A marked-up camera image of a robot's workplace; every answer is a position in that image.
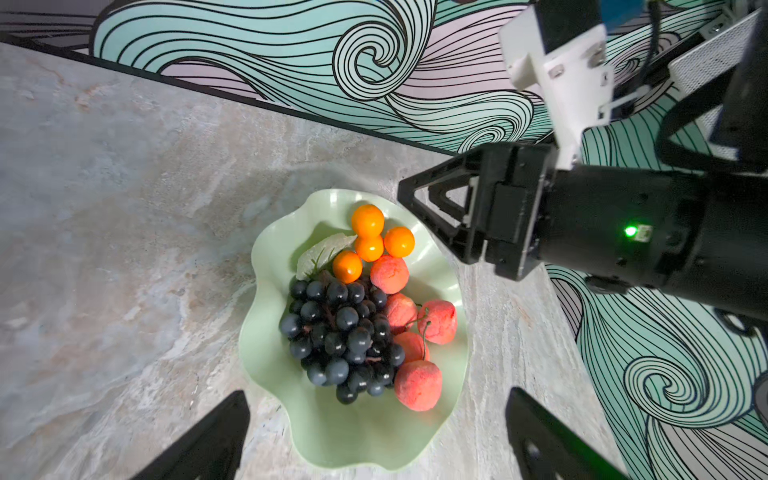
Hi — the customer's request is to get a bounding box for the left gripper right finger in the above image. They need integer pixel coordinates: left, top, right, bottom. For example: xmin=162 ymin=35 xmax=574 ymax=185
xmin=505 ymin=387 xmax=626 ymax=480

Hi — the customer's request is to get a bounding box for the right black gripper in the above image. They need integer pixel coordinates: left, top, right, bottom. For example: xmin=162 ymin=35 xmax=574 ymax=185
xmin=397 ymin=143 xmax=706 ymax=288

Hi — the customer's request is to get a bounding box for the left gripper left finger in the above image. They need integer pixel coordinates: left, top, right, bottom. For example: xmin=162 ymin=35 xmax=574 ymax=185
xmin=133 ymin=390 xmax=250 ymax=480

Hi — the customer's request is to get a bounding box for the orange fake kumquat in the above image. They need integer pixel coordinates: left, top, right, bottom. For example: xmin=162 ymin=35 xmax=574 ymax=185
xmin=354 ymin=235 xmax=385 ymax=263
xmin=332 ymin=250 xmax=363 ymax=284
xmin=351 ymin=204 xmax=386 ymax=238
xmin=383 ymin=226 xmax=415 ymax=258

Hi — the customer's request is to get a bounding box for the pink fake peach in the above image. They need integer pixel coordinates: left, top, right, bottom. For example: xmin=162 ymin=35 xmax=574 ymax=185
xmin=370 ymin=255 xmax=410 ymax=295
xmin=394 ymin=331 xmax=430 ymax=363
xmin=394 ymin=360 xmax=443 ymax=412
xmin=417 ymin=300 xmax=458 ymax=345
xmin=384 ymin=293 xmax=419 ymax=335

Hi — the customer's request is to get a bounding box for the light green wavy fruit bowl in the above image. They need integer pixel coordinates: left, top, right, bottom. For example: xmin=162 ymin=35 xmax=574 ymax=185
xmin=239 ymin=189 xmax=470 ymax=471

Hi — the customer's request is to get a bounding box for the dark fake grape bunch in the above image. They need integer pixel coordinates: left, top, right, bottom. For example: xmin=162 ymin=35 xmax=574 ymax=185
xmin=278 ymin=232 xmax=407 ymax=406

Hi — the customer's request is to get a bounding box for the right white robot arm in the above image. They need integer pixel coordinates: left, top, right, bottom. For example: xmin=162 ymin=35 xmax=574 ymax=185
xmin=397 ymin=1 xmax=767 ymax=333

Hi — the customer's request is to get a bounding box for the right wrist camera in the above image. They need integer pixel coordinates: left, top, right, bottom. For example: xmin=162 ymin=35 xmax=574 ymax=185
xmin=498 ymin=1 xmax=649 ymax=170

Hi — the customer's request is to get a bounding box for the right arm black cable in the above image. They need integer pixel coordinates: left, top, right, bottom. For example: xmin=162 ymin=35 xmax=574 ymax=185
xmin=623 ymin=0 xmax=768 ymax=175

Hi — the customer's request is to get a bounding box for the white slotted cable duct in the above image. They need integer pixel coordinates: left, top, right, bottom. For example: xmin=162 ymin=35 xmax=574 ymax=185
xmin=670 ymin=1 xmax=767 ymax=160

